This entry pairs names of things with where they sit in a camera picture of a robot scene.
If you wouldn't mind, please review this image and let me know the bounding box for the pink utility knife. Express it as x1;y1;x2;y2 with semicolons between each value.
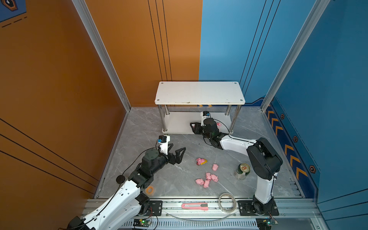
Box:
181;203;209;211

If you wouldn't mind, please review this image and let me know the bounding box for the right circuit board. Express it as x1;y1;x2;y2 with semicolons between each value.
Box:
256;219;274;230

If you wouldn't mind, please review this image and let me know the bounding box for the pink pig toy right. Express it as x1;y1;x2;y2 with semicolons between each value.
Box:
210;174;219;182

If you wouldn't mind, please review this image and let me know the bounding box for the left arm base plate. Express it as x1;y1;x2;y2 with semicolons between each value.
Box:
138;200;163;217

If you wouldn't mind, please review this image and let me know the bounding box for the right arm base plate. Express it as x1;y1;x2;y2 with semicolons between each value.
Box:
237;199;279;216

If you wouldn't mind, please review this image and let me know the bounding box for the coiled clear tube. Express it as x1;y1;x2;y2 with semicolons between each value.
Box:
218;193;237;213

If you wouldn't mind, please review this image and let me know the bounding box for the white two-tier shelf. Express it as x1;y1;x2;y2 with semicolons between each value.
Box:
155;81;245;134

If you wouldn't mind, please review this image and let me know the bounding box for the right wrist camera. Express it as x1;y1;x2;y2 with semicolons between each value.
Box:
201;111;211;126

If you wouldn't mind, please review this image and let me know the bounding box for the left circuit board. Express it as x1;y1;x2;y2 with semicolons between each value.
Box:
133;219;152;229

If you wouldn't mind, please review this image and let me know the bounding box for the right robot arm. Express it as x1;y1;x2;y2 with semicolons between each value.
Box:
190;118;283;214

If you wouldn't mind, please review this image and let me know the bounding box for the pink yellow figure toy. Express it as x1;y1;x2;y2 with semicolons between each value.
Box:
196;158;208;165

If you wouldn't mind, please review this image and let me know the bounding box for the circuit board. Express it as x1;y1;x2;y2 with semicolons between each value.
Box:
133;219;152;229
256;219;274;230

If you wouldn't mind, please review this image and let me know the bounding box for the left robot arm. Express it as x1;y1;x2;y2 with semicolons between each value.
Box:
65;143;186;230

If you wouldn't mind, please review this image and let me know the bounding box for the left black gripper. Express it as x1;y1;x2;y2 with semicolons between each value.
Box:
150;143;185;177

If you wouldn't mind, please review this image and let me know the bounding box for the pink pig toy left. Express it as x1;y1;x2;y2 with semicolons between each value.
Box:
195;178;205;186

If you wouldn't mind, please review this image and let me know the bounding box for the orange tape roll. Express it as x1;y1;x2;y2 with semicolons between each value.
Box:
145;186;155;196

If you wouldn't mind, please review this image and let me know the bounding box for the pink pig toy bottom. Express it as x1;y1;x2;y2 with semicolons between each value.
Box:
203;180;210;188

